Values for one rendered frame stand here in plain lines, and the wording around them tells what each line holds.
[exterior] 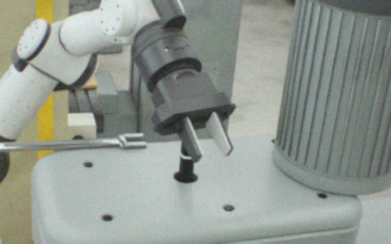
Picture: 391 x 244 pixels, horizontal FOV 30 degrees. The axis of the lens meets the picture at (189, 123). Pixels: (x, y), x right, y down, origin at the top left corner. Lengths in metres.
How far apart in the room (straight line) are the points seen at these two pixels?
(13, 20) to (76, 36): 1.52
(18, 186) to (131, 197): 2.05
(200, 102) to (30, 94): 0.43
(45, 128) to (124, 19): 1.89
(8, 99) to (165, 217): 0.48
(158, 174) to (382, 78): 0.35
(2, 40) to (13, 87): 1.44
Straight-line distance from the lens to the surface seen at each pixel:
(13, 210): 3.11
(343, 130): 1.04
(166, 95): 1.00
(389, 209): 1.34
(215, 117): 1.02
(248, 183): 1.08
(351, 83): 1.02
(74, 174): 1.07
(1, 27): 2.75
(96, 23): 1.18
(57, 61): 1.29
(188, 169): 1.06
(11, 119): 1.36
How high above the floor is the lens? 2.43
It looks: 26 degrees down
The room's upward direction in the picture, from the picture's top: 5 degrees clockwise
